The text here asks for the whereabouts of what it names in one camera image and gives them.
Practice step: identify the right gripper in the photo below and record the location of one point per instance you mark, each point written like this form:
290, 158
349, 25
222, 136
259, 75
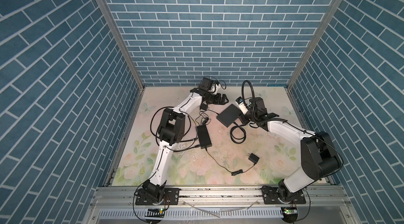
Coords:
243, 119

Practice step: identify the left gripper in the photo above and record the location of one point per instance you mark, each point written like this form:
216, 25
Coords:
215, 100

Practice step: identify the black power adapter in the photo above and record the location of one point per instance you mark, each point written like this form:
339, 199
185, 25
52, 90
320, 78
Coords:
252, 157
203, 118

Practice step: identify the black router box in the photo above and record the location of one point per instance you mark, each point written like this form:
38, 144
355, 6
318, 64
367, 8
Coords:
229, 115

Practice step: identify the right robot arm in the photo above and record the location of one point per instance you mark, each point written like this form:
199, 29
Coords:
318, 156

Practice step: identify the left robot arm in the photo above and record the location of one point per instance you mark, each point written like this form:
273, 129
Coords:
171, 129

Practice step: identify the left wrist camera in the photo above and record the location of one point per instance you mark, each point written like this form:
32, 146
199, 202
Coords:
215, 87

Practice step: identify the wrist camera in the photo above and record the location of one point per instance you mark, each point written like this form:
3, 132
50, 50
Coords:
242, 105
215, 87

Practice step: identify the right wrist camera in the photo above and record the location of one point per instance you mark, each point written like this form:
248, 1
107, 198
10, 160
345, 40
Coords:
242, 105

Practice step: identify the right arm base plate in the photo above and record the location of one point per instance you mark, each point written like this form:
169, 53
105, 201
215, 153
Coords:
284, 195

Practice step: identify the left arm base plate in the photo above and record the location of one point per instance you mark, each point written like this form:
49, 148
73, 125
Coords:
146, 197

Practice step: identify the aluminium rail frame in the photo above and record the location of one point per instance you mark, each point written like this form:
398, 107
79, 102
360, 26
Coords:
317, 204

